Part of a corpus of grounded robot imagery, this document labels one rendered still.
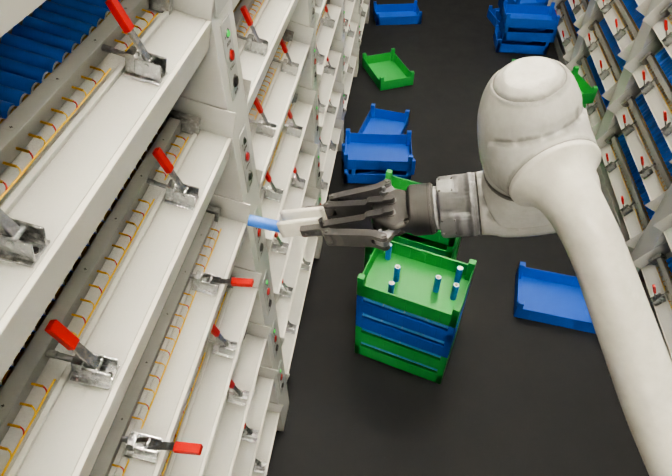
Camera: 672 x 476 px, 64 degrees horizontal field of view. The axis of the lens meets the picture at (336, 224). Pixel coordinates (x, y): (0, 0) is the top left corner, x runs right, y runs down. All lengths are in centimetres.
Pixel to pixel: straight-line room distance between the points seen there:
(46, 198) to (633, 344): 56
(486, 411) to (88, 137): 151
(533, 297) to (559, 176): 155
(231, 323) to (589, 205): 73
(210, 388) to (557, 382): 124
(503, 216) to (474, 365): 121
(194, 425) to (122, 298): 39
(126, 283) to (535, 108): 49
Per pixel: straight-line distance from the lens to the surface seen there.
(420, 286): 164
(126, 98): 63
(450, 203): 74
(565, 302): 215
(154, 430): 80
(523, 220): 73
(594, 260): 58
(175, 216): 75
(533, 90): 58
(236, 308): 111
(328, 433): 174
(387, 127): 279
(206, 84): 84
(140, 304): 67
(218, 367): 105
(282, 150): 146
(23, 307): 46
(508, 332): 200
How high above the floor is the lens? 160
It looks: 45 degrees down
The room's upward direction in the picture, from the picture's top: straight up
